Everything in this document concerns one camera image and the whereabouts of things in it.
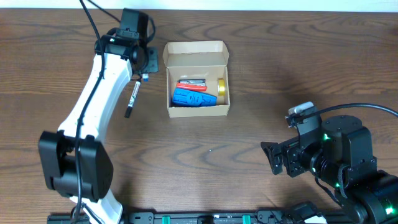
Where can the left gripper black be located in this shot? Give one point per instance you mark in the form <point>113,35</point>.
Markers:
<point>152,61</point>

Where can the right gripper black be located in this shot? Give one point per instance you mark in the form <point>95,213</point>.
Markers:
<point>288,155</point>

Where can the blue whiteboard marker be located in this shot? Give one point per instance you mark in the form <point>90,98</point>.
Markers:
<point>145,77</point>

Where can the yellow tape roll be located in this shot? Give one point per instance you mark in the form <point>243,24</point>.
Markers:
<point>221,86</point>

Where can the red black stapler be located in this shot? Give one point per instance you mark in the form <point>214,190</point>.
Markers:
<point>192,84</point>

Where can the black whiteboard marker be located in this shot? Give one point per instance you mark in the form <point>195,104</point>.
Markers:
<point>132,99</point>

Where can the blue plastic tool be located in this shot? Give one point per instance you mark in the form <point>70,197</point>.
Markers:
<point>190,98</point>

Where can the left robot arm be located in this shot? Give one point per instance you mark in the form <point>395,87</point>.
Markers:
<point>74,161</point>

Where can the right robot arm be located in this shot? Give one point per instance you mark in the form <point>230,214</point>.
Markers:
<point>338,152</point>

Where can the open cardboard box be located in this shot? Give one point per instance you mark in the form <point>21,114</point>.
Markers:
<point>197,60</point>

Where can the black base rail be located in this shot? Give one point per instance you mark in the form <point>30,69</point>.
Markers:
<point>260,216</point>

